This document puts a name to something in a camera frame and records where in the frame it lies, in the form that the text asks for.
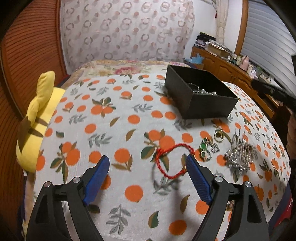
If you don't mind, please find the wooden louvered wardrobe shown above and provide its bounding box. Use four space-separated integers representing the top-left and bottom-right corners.
1 1 66 234

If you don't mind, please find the right hand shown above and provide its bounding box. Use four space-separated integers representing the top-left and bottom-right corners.
287 113 296 160

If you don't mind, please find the silver rhinestone chain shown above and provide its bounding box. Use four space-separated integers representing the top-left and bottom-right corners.
223 133 258 172

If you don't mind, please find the yellow plush toy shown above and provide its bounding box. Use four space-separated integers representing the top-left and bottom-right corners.
16 71 65 173

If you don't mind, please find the white pearl necklace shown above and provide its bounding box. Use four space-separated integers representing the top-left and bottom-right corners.
191 88 218 96

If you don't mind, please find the window blind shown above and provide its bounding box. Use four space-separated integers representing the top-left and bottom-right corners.
241 1 295 94

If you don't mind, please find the blue tissue paper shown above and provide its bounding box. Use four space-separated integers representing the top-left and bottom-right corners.
184 53 204 64

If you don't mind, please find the floral quilt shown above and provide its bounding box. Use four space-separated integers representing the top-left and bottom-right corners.
61 60 188 89

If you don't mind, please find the gold ring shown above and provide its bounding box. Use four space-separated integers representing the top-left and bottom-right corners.
213 128 225 142

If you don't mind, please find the black jewelry box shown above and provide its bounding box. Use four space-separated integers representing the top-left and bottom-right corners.
165 65 238 119

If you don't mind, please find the pink kettle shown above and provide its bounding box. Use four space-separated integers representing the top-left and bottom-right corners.
239 56 250 71

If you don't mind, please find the wooden sideboard cabinet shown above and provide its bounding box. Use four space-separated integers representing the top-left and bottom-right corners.
191 46 280 120

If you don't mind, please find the patterned lace curtain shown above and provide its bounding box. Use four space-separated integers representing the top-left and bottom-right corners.
61 0 195 71

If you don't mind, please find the green stone chain bracelet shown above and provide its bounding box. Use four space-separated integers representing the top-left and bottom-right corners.
198 136 220 162

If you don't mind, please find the orange print bed cover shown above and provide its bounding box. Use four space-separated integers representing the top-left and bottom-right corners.
34 73 291 240

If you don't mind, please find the red cord bracelet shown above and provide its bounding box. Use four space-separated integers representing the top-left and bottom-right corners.
155 143 195 179

